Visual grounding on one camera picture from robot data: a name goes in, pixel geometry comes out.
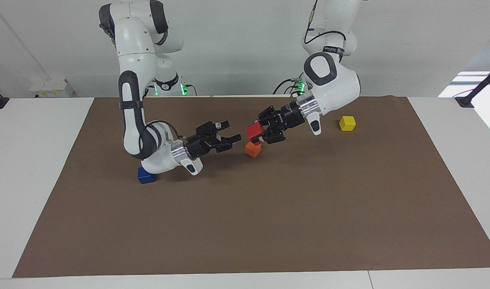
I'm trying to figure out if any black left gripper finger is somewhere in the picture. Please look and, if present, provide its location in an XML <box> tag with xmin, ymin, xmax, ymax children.
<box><xmin>251</xmin><ymin>128</ymin><xmax>286</xmax><ymax>145</ymax></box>
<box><xmin>258</xmin><ymin>106</ymin><xmax>285</xmax><ymax>123</ymax></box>

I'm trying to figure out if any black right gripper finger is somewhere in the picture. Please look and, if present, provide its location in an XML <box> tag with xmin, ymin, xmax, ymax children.
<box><xmin>197</xmin><ymin>120</ymin><xmax>231</xmax><ymax>135</ymax></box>
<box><xmin>215</xmin><ymin>134</ymin><xmax>242</xmax><ymax>153</ymax></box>

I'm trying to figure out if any red wooden block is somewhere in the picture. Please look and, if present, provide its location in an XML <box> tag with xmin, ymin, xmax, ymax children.
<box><xmin>247</xmin><ymin>123</ymin><xmax>266</xmax><ymax>141</ymax></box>

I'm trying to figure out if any orange wooden block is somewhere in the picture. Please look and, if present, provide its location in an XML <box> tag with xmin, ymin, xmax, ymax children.
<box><xmin>245</xmin><ymin>141</ymin><xmax>262</xmax><ymax>158</ymax></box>

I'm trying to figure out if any blue wooden block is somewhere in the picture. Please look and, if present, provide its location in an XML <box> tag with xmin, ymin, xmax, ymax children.
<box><xmin>138</xmin><ymin>166</ymin><xmax>157</xmax><ymax>185</ymax></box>

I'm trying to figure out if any brown table mat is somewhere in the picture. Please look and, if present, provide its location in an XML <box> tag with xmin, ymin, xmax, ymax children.
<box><xmin>12</xmin><ymin>96</ymin><xmax>490</xmax><ymax>278</ymax></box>

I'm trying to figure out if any black angled stand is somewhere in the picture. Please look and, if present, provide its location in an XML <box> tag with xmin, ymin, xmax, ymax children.
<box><xmin>455</xmin><ymin>64</ymin><xmax>490</xmax><ymax>108</ymax></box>

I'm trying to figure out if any black base cable bundle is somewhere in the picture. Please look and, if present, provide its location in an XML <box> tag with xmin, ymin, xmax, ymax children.
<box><xmin>273</xmin><ymin>76</ymin><xmax>306</xmax><ymax>96</ymax></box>

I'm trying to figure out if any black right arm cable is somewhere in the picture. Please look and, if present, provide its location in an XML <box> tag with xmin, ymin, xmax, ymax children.
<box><xmin>147</xmin><ymin>120</ymin><xmax>187</xmax><ymax>142</ymax></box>

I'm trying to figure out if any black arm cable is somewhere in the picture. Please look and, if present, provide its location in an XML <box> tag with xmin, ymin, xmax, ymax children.
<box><xmin>147</xmin><ymin>120</ymin><xmax>187</xmax><ymax>142</ymax></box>
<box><xmin>304</xmin><ymin>0</ymin><xmax>346</xmax><ymax>53</ymax></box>

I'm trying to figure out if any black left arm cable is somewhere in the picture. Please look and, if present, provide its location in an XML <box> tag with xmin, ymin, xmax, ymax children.
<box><xmin>304</xmin><ymin>0</ymin><xmax>346</xmax><ymax>53</ymax></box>

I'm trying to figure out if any white wall box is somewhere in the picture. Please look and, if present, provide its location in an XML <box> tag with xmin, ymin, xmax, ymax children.
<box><xmin>30</xmin><ymin>77</ymin><xmax>75</xmax><ymax>97</ymax></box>

